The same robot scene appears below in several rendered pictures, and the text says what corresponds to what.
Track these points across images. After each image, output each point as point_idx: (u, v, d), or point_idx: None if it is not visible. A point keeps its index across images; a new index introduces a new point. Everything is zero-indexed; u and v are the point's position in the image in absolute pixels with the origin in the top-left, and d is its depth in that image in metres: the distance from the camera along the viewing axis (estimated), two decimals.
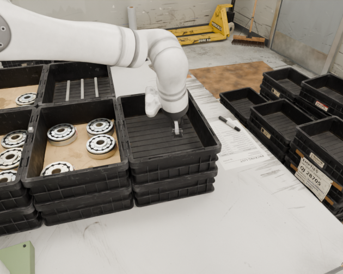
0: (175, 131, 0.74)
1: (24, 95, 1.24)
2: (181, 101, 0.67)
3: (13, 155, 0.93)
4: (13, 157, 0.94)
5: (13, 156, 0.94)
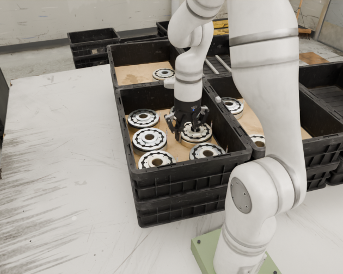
0: (165, 116, 0.76)
1: (159, 70, 1.15)
2: (181, 87, 0.69)
3: None
4: None
5: None
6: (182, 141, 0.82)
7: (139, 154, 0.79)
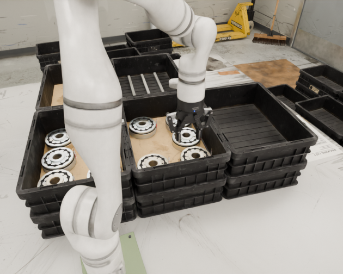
0: (167, 114, 0.77)
1: None
2: (182, 87, 0.70)
3: (196, 154, 0.91)
4: (195, 156, 0.92)
5: (195, 155, 0.92)
6: None
7: (46, 172, 0.88)
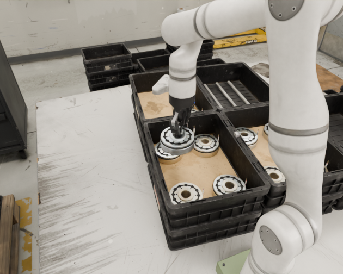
0: (171, 120, 0.74)
1: None
2: (185, 85, 0.70)
3: None
4: None
5: None
6: None
7: (167, 151, 0.80)
